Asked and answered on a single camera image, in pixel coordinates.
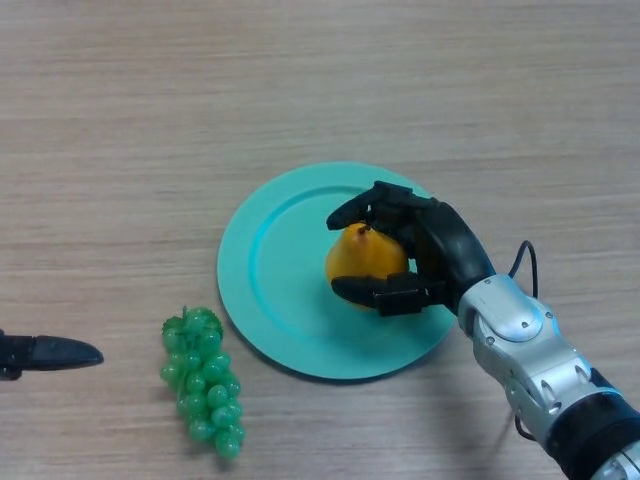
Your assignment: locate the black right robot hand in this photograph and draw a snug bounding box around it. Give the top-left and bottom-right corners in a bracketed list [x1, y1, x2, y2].
[325, 180, 497, 318]

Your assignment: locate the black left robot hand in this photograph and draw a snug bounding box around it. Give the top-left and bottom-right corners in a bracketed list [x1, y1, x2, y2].
[0, 328, 105, 382]

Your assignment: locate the yellow pear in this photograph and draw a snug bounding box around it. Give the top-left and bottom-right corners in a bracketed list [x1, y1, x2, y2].
[324, 223, 411, 312]

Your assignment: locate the round teal plate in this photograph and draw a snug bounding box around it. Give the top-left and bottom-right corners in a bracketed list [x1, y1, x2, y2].
[217, 160, 459, 382]

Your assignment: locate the green grape bunch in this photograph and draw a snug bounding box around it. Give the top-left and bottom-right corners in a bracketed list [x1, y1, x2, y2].
[159, 305, 246, 460]

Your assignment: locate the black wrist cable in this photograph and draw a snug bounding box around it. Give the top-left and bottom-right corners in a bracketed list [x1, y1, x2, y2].
[507, 240, 540, 442]

